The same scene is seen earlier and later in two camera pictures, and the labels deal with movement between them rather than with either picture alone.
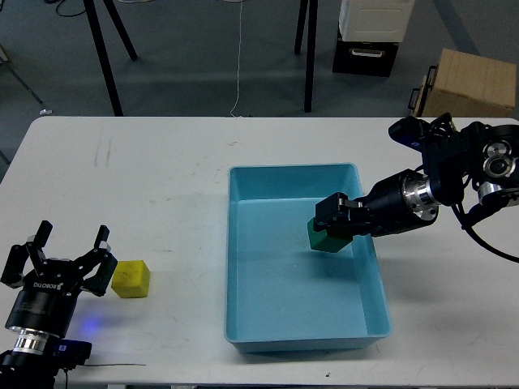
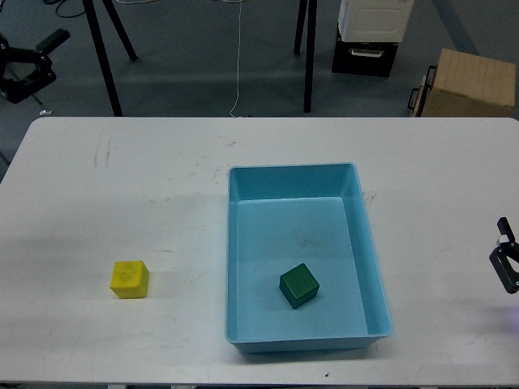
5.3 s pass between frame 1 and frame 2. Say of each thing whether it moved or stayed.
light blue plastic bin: stayed
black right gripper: moved
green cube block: moved
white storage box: stayed
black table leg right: stayed
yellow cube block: stayed
